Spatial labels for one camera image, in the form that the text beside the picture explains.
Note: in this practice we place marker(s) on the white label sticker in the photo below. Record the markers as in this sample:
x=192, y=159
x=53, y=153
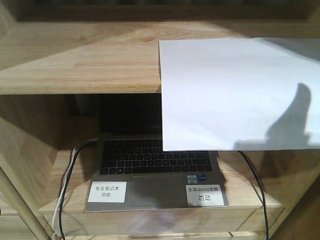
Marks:
x=204, y=195
x=107, y=192

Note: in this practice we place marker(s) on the white label sticker right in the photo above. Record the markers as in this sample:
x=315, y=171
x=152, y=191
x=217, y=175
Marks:
x=204, y=195

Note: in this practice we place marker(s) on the wooden upper shelf board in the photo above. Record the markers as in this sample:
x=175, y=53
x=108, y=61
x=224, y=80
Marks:
x=111, y=57

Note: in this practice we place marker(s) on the white label sticker left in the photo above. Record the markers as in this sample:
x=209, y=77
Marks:
x=107, y=192

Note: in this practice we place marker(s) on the white paper sheet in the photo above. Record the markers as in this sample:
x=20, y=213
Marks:
x=245, y=94

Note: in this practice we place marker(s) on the silver laptop computer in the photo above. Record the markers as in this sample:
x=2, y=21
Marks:
x=130, y=149

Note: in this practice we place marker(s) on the cream vertical pole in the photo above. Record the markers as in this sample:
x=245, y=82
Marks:
x=18, y=204

